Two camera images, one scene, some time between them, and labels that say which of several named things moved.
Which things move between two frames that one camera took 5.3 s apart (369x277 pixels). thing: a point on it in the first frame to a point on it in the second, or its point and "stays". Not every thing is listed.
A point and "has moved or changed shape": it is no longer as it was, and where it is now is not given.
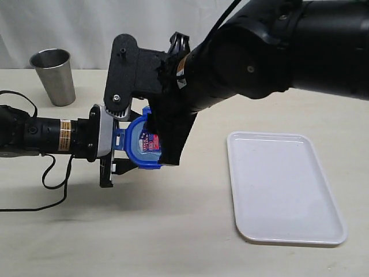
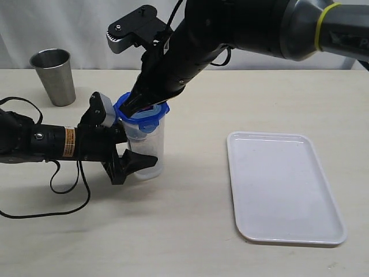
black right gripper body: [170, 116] to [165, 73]
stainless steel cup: [54, 67] stays
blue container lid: [142, 147] has moved or changed shape
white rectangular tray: [280, 191] stays
